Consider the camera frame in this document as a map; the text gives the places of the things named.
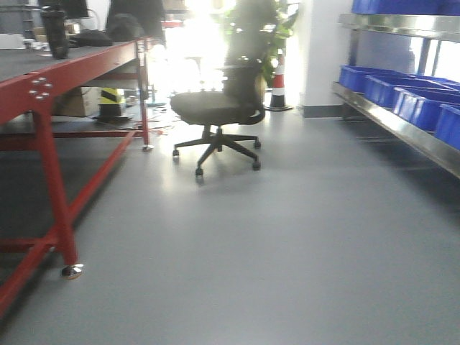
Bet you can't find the black bag on workbench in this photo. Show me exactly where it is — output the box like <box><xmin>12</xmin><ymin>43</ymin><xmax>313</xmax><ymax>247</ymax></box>
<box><xmin>69</xmin><ymin>29</ymin><xmax>113</xmax><ymax>47</ymax></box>

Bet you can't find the yellow black striped box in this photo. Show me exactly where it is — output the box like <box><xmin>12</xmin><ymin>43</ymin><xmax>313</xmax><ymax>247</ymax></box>
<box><xmin>99</xmin><ymin>88</ymin><xmax>126</xmax><ymax>117</ymax></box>

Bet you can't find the blue bin nearest on shelf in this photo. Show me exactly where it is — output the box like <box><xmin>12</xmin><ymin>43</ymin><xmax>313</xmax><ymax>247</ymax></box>
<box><xmin>435</xmin><ymin>104</ymin><xmax>460</xmax><ymax>150</ymax></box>

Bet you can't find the green potted plant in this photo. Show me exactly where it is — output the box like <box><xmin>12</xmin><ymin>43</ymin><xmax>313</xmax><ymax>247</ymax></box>
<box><xmin>223</xmin><ymin>1</ymin><xmax>300</xmax><ymax>88</ymax></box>

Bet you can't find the orange white traffic cone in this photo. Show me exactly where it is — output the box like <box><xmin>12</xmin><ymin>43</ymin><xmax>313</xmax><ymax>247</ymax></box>
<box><xmin>265</xmin><ymin>50</ymin><xmax>292</xmax><ymax>111</ymax></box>

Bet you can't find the blue bin on shelf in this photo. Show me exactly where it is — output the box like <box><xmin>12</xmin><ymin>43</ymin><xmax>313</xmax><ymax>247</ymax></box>
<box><xmin>435</xmin><ymin>104</ymin><xmax>460</xmax><ymax>150</ymax></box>
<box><xmin>364</xmin><ymin>75</ymin><xmax>457</xmax><ymax>108</ymax></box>
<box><xmin>392</xmin><ymin>87</ymin><xmax>459</xmax><ymax>132</ymax></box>
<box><xmin>339</xmin><ymin>65</ymin><xmax>410</xmax><ymax>93</ymax></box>

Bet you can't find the blue bin far on shelf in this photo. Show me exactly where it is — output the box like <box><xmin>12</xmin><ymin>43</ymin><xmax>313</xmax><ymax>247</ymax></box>
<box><xmin>339</xmin><ymin>65</ymin><xmax>410</xmax><ymax>93</ymax></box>

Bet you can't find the stainless steel shelf rack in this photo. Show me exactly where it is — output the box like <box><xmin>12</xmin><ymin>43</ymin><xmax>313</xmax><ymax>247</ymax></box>
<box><xmin>332</xmin><ymin>14</ymin><xmax>459</xmax><ymax>178</ymax></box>

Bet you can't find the black water bottle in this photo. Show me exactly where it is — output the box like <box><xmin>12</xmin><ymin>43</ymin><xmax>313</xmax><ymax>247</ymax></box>
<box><xmin>40</xmin><ymin>4</ymin><xmax>69</xmax><ymax>60</ymax></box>

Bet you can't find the black office chair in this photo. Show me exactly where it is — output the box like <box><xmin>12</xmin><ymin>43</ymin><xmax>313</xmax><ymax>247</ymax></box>
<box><xmin>170</xmin><ymin>56</ymin><xmax>265</xmax><ymax>176</ymax></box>

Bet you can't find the red metal workbench frame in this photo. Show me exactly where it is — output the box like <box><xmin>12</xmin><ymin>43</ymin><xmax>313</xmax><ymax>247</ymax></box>
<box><xmin>1</xmin><ymin>37</ymin><xmax>154</xmax><ymax>314</ymax></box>

